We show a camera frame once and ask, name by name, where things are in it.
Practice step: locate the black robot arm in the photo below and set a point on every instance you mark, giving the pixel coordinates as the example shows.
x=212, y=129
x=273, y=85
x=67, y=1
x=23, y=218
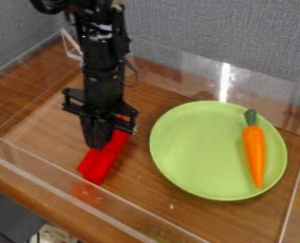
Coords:
x=94, y=17

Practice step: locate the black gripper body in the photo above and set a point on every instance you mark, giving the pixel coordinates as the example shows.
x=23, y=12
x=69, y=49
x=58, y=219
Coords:
x=99, y=99

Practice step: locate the green plate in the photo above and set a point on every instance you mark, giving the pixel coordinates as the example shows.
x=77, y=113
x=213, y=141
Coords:
x=196, y=147

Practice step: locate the red star-profile block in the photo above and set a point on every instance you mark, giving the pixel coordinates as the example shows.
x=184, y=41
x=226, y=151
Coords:
x=98, y=160

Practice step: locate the orange toy carrot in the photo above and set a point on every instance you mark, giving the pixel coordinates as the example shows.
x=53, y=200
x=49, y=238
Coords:
x=253, y=142

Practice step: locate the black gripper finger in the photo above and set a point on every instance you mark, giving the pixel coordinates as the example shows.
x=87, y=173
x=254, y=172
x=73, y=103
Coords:
x=89, y=126
x=105, y=133

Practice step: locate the white power strip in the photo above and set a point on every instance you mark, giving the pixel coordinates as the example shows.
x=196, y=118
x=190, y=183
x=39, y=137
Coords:
x=51, y=234

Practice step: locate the clear acrylic enclosure wall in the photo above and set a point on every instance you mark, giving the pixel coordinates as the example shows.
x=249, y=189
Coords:
x=137, y=207

